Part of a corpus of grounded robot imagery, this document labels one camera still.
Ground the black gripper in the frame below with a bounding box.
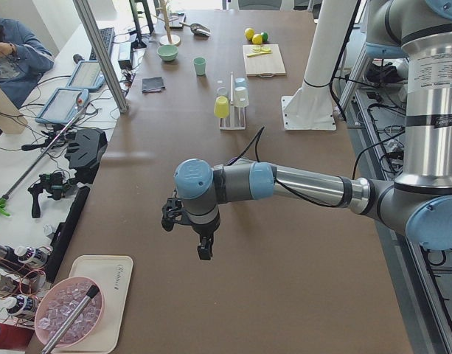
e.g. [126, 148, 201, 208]
[161, 197, 218, 260]

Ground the mint green cup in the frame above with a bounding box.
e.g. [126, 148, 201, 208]
[193, 57, 206, 76]

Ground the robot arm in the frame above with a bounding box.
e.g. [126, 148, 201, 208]
[161, 1, 452, 260]

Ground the yellow cup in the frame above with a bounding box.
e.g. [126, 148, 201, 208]
[214, 96, 229, 119]

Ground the white cup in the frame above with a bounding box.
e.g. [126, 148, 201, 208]
[234, 86, 249, 108]

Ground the light blue cup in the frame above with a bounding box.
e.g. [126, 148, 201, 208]
[234, 77, 248, 89]

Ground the cream tray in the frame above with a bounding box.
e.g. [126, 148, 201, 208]
[35, 255, 133, 353]

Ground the pink bowl with ice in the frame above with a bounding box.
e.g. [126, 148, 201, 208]
[35, 277, 105, 348]

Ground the grey folded cloth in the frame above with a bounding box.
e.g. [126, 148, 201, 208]
[142, 77, 164, 93]

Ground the blue teach pendant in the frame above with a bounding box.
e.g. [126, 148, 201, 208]
[66, 60, 105, 92]
[35, 88, 89, 125]

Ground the green bowl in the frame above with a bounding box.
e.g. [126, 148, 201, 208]
[157, 44, 178, 62]

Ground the wooden cutting board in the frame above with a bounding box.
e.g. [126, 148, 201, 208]
[242, 44, 286, 77]

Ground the reacher grabber tool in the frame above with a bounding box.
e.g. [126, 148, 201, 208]
[0, 105, 86, 216]

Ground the wooden mug tree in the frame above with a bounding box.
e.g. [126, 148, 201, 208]
[154, 0, 181, 46]

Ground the metal scoop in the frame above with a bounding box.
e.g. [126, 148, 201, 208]
[181, 22, 211, 37]

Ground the yellow lemon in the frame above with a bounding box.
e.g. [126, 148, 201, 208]
[251, 33, 263, 45]
[244, 27, 255, 41]

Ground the black keyboard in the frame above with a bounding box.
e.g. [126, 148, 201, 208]
[88, 27, 115, 61]

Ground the person in blue sweater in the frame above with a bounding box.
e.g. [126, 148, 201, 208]
[0, 17, 55, 108]

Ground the metal tongs handle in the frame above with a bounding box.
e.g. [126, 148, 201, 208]
[41, 285, 100, 354]

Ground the white wire cup rack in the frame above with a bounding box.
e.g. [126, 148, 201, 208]
[219, 72, 246, 131]

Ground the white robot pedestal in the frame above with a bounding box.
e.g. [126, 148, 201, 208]
[282, 0, 360, 131]

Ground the aluminium frame post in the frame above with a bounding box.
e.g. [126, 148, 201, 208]
[73, 0, 128, 114]

